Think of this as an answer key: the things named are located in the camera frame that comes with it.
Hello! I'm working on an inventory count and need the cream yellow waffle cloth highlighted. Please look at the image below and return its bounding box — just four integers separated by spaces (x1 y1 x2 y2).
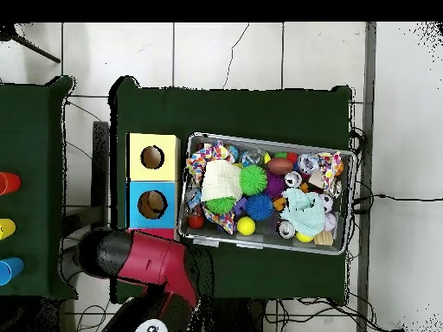
200 159 243 201

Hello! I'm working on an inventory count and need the mint green waffle cloth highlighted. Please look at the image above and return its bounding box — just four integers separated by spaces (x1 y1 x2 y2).
279 187 327 239

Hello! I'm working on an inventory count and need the clear mesh bin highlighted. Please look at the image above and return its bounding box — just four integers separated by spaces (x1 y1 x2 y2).
177 132 357 256

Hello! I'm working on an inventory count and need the wooden box with three holes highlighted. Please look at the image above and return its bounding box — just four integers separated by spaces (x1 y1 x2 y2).
125 132 183 242

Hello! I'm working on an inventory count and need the green spiky ball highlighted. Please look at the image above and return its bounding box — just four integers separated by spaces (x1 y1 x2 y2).
204 196 237 215

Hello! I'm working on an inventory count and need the colourful patchwork fabric toy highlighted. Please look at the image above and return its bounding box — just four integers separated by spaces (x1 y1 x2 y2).
184 140 236 236

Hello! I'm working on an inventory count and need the large green fuzzy ball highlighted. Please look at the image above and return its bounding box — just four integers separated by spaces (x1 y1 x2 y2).
239 165 269 197

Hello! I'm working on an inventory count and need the blue fuzzy ball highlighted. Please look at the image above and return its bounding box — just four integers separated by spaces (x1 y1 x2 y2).
246 193 276 222

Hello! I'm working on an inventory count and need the red ball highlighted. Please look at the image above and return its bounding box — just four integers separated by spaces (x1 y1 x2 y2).
187 213 206 231

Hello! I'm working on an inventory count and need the purple spiky ball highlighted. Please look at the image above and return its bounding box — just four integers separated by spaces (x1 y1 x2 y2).
266 172 288 201

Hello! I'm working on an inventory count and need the brown football toy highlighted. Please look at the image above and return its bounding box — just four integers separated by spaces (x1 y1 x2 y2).
266 156 296 177

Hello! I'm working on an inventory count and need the silver drink can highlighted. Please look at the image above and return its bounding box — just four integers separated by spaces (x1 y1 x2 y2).
284 170 304 189

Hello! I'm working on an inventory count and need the dark green table cloth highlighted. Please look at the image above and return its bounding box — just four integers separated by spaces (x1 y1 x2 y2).
110 75 354 304
0 75 76 298

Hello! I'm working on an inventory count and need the black red drink can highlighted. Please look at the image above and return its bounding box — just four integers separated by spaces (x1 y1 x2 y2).
277 220 298 240

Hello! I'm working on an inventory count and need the clear plastic ball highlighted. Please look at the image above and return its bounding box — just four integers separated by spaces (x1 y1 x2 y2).
297 152 321 175

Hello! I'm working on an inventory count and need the colourful polka dot fabric toy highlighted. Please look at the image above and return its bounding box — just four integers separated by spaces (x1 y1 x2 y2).
318 151 345 184

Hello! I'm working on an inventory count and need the pale wooden cube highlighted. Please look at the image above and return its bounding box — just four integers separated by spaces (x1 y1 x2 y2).
313 230 335 247

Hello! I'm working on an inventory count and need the white baseball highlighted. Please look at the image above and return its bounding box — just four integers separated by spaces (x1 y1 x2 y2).
324 212 339 233

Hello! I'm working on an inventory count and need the black equipment stand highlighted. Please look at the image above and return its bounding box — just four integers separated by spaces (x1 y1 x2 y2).
61 120 112 239

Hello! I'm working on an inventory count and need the red plastic cup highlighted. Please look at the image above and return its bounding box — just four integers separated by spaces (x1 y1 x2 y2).
0 171 22 196

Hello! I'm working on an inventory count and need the yellow plastic cup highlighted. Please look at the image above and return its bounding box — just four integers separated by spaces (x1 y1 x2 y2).
0 218 16 241

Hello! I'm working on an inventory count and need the blue plastic cup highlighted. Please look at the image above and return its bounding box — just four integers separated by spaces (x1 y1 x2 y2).
0 257 25 286

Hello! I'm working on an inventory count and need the black tripod leg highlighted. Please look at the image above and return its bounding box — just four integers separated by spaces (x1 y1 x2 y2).
0 23 62 65

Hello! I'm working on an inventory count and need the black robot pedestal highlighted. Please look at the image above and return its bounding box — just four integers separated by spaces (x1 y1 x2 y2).
199 297 267 332

